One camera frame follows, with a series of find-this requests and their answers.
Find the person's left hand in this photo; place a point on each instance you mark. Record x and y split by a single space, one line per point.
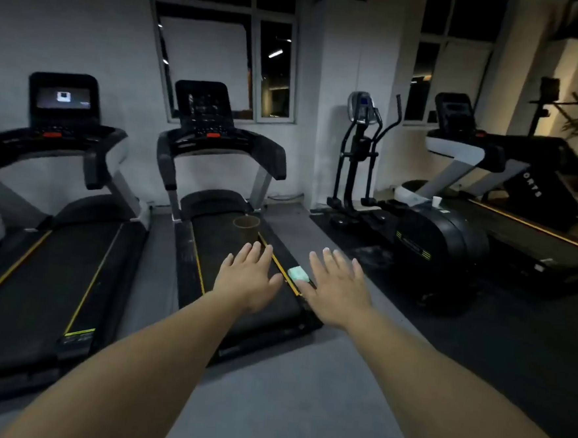
245 277

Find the person's right hand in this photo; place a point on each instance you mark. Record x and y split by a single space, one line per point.
338 294

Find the green wet wipes pack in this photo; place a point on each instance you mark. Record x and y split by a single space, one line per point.
296 274

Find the person's left forearm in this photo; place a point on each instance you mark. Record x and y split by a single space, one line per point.
134 378

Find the black and white treadmill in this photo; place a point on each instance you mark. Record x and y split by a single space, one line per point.
515 232

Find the brown cylindrical cup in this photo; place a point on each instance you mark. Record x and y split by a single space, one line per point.
246 229

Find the black elliptical trainer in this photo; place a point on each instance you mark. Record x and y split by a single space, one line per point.
435 246

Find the white paper cup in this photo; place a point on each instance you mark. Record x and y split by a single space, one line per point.
437 202

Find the white framed window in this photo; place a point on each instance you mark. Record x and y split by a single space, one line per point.
274 77
422 82

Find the white paper window cover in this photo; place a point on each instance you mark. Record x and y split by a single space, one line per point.
206 57
461 80

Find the black slanted gym box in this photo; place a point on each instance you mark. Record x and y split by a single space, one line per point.
558 186

